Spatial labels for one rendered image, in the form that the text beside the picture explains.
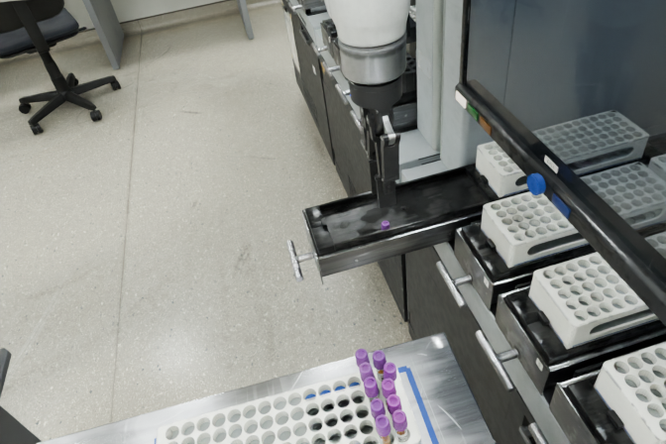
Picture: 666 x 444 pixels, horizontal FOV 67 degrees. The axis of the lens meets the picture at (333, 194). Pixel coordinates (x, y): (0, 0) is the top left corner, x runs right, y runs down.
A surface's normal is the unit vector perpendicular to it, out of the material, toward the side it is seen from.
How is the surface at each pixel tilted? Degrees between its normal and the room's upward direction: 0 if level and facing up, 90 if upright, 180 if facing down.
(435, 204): 0
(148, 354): 0
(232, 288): 0
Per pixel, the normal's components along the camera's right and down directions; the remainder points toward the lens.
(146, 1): 0.25, 0.61
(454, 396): -0.12, -0.75
